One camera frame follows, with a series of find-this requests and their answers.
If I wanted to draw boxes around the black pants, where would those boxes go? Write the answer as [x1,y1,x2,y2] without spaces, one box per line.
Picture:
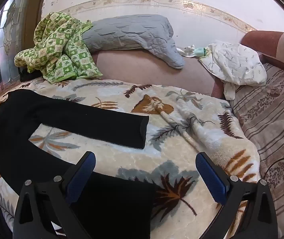
[0,90,157,239]

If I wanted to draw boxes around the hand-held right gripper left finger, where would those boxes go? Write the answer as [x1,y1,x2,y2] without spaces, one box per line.
[12,151,96,239]

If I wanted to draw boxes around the dark cloth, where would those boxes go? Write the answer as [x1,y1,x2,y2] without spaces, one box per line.
[18,66,43,82]

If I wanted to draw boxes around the pink-brown mattress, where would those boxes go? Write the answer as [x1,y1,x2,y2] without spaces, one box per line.
[92,48,225,96]

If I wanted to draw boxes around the black cable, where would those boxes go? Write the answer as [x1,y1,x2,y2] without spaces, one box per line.
[263,154,284,180]

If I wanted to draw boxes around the striped floral bed sheet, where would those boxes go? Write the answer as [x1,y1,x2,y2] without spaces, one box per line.
[228,63,284,239]

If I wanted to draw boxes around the brown padded headboard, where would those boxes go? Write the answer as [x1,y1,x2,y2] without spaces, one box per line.
[240,30,284,65]

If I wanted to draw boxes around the small white cloth toy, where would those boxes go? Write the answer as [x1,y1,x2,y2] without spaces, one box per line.
[179,45,196,56]

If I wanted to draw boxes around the stained glass wooden door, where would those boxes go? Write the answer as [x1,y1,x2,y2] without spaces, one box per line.
[0,0,45,95]

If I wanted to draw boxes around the leaf print fleece blanket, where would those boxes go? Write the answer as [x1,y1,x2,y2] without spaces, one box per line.
[0,78,261,239]

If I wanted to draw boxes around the grey quilted blanket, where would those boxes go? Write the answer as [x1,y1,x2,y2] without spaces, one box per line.
[82,14,185,70]

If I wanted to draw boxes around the green checked quilt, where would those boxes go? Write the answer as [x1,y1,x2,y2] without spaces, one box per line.
[14,12,104,84]

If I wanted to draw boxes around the white patterned cloth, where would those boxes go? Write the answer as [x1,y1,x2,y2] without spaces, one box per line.
[199,41,267,101]

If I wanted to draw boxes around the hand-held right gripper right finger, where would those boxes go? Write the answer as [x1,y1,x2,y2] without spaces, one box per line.
[196,152,278,239]

